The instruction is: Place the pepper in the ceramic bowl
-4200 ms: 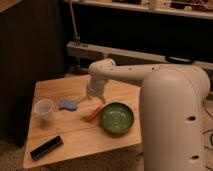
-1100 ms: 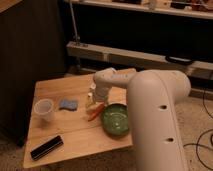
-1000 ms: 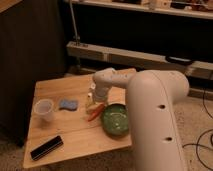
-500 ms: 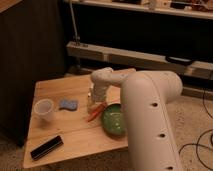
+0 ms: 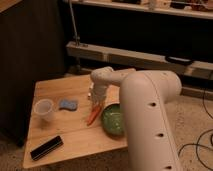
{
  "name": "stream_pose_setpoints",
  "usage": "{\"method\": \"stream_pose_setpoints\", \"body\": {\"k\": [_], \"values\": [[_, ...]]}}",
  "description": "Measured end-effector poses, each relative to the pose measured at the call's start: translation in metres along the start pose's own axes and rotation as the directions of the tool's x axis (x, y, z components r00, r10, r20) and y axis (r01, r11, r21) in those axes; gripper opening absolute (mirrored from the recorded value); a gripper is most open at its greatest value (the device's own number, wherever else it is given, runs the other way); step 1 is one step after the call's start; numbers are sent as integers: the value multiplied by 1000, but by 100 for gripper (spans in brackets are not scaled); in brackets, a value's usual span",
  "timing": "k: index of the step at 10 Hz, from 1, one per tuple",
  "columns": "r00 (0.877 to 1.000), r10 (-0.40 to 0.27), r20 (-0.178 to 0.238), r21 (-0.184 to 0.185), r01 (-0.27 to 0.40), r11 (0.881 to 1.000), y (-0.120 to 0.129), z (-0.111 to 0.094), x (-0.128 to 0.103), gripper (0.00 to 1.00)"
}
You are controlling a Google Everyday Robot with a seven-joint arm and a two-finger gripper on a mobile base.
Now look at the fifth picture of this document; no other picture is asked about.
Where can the blue sponge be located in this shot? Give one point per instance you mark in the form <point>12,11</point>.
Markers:
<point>68,104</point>

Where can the orange pepper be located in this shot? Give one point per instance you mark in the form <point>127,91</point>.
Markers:
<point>94,113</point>

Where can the clear plastic cup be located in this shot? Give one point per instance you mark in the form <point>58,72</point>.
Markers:
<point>44,108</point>

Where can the black rectangular box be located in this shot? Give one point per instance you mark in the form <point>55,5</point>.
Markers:
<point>46,148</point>

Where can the dark curtain panel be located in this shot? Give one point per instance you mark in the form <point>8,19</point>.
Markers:
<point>32,49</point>

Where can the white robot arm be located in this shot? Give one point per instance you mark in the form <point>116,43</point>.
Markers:
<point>142,97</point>

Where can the metal shelf frame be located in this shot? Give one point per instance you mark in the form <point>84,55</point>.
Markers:
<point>131,35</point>

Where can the green ceramic bowl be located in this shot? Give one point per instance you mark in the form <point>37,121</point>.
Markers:
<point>112,120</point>

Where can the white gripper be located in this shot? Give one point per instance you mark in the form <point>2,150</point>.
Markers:
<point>97,93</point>

